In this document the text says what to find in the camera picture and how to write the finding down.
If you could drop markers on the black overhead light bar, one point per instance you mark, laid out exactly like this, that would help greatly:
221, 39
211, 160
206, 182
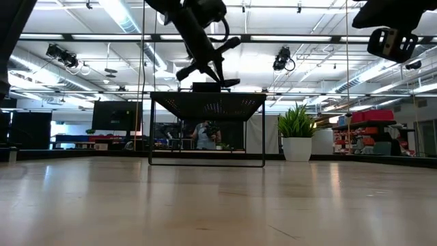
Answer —
67, 37

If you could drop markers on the person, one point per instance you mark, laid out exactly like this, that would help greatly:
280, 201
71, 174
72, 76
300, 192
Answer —
205, 136

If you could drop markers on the red storage bins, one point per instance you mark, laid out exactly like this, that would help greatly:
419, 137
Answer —
372, 115

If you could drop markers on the storage shelf unit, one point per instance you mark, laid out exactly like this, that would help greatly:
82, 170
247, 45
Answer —
368, 140

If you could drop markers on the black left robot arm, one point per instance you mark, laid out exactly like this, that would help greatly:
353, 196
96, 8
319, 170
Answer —
15, 34

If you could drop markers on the black square mini plate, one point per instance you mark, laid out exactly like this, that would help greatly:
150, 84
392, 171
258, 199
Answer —
206, 87

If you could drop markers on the black monitor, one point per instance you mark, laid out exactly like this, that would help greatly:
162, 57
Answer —
116, 116

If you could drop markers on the black perforated metal riser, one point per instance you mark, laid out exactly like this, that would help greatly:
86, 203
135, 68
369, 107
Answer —
208, 106

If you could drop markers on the black room divider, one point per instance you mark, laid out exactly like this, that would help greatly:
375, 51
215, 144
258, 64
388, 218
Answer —
30, 130

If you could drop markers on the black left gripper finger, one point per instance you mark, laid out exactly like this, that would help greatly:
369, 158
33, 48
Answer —
220, 71
211, 73

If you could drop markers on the green plant in white pot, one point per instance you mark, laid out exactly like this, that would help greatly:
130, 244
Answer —
296, 136

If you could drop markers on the black ceiling spotlight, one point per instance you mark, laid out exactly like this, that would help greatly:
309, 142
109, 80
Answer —
282, 58
63, 56

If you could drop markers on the black ceiling camera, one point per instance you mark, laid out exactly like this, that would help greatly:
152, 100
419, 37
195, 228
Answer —
413, 65

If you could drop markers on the black aluminium table frame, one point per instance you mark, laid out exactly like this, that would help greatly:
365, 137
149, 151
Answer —
239, 156

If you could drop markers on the white fabric screen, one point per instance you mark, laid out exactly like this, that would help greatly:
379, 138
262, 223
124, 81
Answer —
263, 133

